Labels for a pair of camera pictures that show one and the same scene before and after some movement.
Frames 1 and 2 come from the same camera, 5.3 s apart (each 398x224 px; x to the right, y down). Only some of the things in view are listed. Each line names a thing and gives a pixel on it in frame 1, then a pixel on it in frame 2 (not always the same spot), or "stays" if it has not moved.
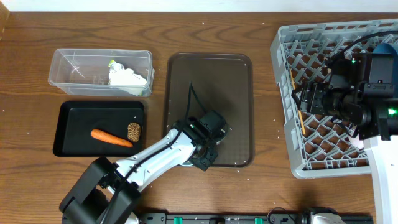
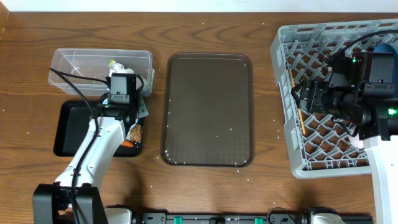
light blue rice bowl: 218,142 → 143,109
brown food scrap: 134,132 stays
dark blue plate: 384,48 stays
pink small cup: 356,142 stays
